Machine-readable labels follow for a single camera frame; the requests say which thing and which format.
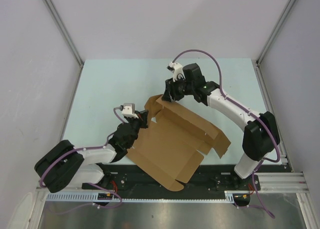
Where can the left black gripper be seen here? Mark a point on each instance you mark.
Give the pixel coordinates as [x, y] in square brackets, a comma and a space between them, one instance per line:
[142, 119]

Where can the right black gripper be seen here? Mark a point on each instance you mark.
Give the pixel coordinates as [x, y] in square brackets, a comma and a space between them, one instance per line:
[170, 93]

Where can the brown cardboard box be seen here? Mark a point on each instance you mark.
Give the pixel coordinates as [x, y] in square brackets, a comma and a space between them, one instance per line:
[175, 143]

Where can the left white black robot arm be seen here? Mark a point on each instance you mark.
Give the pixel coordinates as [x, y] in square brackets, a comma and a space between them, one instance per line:
[64, 164]

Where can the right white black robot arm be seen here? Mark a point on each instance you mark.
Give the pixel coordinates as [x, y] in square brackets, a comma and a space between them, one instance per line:
[260, 131]

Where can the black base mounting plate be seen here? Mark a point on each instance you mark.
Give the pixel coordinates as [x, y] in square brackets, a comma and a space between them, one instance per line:
[215, 177]

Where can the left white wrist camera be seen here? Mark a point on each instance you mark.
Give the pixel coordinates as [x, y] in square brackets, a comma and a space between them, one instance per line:
[128, 110]

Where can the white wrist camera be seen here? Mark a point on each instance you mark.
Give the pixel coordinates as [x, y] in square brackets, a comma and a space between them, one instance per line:
[177, 71]
[128, 110]

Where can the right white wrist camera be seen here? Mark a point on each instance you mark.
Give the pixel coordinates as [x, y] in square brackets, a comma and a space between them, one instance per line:
[177, 71]

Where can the right aluminium corner post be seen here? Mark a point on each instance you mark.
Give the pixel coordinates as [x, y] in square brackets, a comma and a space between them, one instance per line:
[276, 30]

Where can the aluminium corner post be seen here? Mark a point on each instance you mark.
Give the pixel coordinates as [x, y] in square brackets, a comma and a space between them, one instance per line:
[276, 30]
[49, 4]

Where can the grey slotted cable duct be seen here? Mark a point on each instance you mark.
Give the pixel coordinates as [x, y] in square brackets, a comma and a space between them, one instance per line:
[105, 197]

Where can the left aluminium corner post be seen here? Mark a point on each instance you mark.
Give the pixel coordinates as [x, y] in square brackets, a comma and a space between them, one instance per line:
[49, 4]

